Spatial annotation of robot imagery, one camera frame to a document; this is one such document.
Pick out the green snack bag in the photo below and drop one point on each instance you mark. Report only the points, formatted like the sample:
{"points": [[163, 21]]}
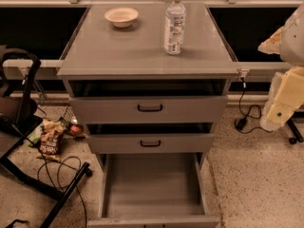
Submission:
{"points": [[34, 136]]}

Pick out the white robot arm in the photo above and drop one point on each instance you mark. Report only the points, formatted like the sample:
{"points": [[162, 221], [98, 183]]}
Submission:
{"points": [[288, 41]]}

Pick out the grey middle drawer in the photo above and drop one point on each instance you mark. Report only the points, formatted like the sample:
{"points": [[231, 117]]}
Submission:
{"points": [[150, 143]]}

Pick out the grey drawer cabinet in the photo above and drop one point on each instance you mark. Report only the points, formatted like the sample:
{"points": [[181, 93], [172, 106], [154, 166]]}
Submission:
{"points": [[109, 62]]}

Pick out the grey open bottom drawer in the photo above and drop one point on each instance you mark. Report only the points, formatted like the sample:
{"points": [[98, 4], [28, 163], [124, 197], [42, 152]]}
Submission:
{"points": [[162, 190]]}

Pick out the white paper bowl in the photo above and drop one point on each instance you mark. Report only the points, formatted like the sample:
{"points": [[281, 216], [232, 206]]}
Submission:
{"points": [[121, 17]]}

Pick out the red apple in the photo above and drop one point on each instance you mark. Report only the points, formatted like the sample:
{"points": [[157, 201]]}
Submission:
{"points": [[76, 130]]}

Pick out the grey top drawer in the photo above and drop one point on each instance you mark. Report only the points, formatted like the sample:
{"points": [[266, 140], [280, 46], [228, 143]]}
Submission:
{"points": [[148, 110]]}

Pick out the black wheeled stand base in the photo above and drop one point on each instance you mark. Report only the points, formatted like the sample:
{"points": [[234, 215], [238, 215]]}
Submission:
{"points": [[297, 137]]}

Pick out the brown chip bag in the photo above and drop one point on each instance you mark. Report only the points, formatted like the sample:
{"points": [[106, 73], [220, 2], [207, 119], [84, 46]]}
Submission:
{"points": [[50, 141]]}

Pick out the clear plastic water bottle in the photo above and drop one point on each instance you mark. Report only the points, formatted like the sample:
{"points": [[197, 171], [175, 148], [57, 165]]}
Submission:
{"points": [[175, 18]]}

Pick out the black metal stand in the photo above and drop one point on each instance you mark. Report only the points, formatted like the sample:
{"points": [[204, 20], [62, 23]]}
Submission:
{"points": [[18, 121]]}

